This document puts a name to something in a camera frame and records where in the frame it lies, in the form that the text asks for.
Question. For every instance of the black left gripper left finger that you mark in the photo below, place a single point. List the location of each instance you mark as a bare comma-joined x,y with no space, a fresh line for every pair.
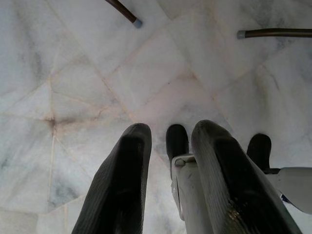
117,185

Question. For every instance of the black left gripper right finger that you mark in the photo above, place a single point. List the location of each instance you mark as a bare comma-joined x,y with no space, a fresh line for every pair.
234,175

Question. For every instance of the black robot foot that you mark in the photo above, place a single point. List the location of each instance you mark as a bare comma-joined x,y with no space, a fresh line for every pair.
176,139
259,148

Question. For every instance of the black right robot foot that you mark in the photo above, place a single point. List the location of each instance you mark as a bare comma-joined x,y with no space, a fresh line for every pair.
259,148

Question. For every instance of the grey right robot leg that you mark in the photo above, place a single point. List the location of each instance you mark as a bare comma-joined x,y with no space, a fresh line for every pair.
296,185

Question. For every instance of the black left robot foot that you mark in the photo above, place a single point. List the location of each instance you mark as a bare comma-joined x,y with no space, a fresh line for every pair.
176,139

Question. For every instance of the brown chair leg grey cap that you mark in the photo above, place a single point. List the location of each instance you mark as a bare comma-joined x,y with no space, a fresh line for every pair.
275,33
126,13

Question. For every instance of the grey robot leg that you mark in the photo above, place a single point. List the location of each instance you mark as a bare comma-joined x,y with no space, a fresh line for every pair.
296,185
189,185

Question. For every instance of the grey left robot leg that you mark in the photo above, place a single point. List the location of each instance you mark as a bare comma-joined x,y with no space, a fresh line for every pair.
189,185

